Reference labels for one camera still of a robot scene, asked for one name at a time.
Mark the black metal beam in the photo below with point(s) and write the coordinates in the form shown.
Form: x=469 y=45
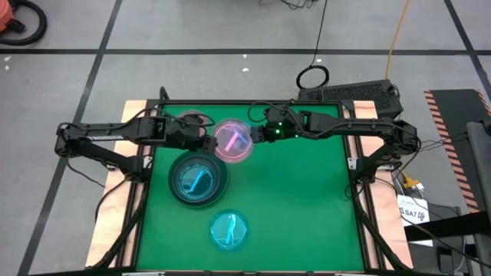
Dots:
x=441 y=230

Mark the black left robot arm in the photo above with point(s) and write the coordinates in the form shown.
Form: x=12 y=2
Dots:
x=107 y=132

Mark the white paper label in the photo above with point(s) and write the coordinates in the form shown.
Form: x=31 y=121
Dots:
x=412 y=211

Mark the green table mat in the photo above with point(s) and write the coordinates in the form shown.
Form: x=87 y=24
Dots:
x=287 y=211

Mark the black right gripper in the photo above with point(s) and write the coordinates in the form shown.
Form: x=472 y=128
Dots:
x=285 y=126

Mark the black perforated computer case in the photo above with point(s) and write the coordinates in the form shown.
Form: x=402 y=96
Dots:
x=356 y=94

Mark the pink transparent plastic plate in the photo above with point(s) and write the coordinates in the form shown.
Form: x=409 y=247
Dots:
x=193 y=114
x=234 y=151

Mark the wooden table board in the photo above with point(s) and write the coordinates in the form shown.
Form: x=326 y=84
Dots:
x=391 y=222
x=111 y=214

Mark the blue transparent plastic plate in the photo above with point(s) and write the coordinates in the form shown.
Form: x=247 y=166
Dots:
x=184 y=184
x=220 y=237

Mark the dark grey furniture panel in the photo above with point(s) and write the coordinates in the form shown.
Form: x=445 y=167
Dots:
x=481 y=161

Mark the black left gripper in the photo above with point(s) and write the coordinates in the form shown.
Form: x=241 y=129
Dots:
x=186 y=136

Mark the black mat with striped edge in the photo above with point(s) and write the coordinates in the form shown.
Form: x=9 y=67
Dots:
x=452 y=111

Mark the black table frame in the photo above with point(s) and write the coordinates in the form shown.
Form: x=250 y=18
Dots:
x=230 y=102

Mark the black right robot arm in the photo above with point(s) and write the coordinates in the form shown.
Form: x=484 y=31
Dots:
x=345 y=124

